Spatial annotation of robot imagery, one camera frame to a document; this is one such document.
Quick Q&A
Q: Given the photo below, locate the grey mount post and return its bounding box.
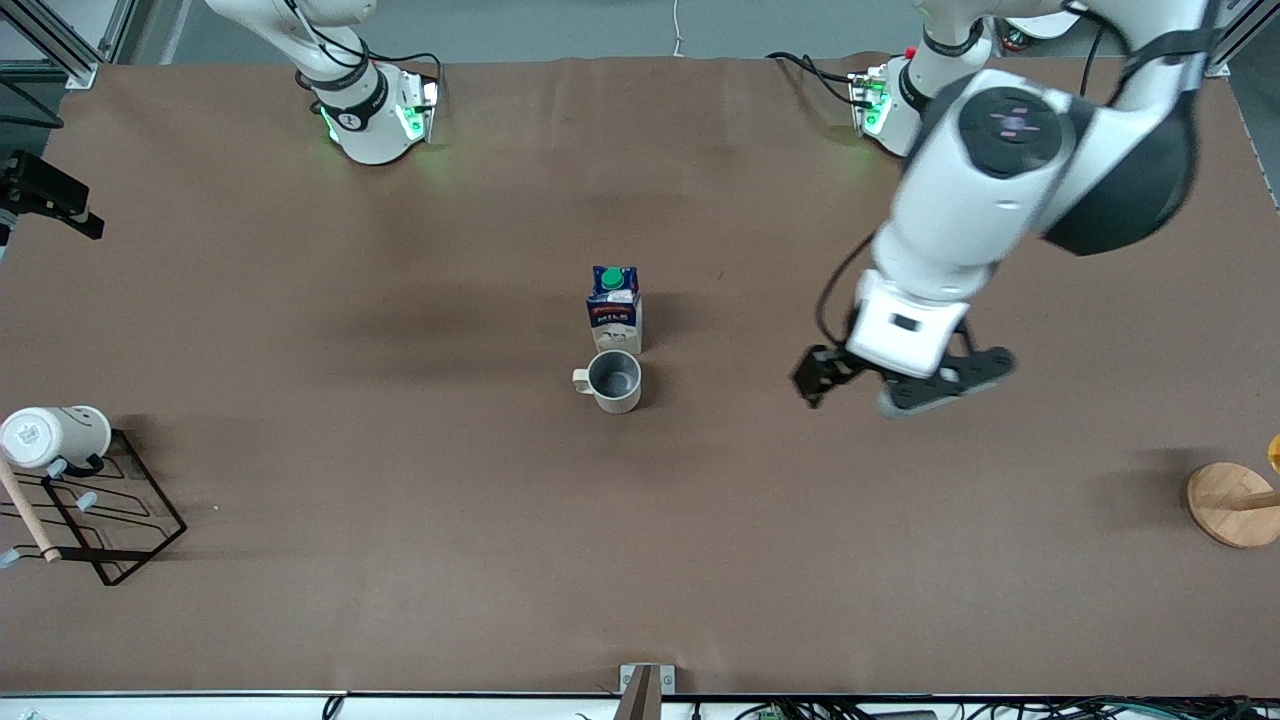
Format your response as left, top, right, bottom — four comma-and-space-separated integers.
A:
612, 666, 663, 720

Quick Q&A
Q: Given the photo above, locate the black base cable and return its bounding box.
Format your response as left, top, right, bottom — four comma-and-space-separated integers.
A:
368, 50, 444, 83
765, 50, 863, 107

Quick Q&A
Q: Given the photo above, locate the round wooden stand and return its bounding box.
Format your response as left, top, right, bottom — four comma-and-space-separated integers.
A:
1187, 462, 1280, 549

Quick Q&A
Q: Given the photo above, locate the tangled cable bundle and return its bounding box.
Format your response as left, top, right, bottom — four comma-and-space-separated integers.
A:
735, 695, 1280, 720

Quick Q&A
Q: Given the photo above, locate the aluminium frame profile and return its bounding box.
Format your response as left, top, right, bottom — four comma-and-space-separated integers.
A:
0, 0, 138, 91
1205, 0, 1280, 79

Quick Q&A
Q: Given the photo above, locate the white mug with print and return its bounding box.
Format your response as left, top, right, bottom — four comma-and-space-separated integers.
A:
0, 405, 113, 472

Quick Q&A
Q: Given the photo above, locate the grey cup with handle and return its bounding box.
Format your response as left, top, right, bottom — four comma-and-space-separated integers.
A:
572, 350, 643, 415

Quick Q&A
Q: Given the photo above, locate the black right base cable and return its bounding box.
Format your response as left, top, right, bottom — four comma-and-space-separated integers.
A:
368, 50, 444, 83

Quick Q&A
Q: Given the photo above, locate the black wire rack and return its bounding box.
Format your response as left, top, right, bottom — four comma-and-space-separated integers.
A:
0, 428, 188, 587

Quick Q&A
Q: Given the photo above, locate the black left base cable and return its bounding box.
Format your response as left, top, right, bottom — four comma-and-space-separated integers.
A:
765, 50, 863, 107

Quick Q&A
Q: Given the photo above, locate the wooden rod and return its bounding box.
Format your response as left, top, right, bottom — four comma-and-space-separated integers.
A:
0, 456, 62, 564

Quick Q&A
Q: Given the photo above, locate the blue white milk carton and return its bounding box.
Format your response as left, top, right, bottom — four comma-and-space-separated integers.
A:
586, 265, 644, 356

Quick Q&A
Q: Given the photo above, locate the metal mount bracket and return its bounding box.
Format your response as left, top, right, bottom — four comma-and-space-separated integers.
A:
619, 663, 676, 696

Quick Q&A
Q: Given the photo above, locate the brown table cover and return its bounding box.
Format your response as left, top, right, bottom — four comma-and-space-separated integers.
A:
0, 50, 1280, 698

